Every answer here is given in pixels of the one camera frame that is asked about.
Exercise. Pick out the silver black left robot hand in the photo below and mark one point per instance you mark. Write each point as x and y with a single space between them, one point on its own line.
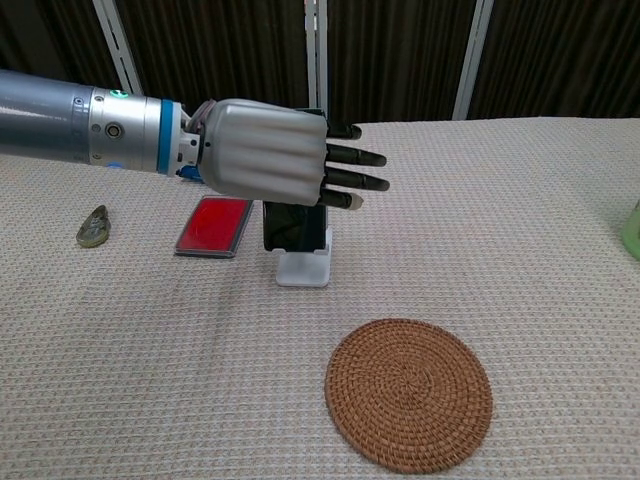
260 150

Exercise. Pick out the black smartphone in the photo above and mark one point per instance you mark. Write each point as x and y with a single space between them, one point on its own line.
295 227

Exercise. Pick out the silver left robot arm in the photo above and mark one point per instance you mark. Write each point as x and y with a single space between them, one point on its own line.
75 125

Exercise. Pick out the white phone stand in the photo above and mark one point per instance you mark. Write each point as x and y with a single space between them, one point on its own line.
302 272

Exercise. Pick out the red ink pad box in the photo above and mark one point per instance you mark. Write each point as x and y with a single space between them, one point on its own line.
215 227

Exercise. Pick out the black pleated partition panel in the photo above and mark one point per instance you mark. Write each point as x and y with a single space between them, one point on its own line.
50 35
395 60
565 55
215 45

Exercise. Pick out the beige woven tablecloth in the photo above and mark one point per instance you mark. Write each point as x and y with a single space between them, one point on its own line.
150 350

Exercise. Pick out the round woven rattan coaster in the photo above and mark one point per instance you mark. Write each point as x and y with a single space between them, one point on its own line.
407 390

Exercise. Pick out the green plastic bucket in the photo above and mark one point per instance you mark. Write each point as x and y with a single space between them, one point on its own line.
632 232

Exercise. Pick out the white partition frame post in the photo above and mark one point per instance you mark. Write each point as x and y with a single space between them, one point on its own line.
315 55
472 60
117 45

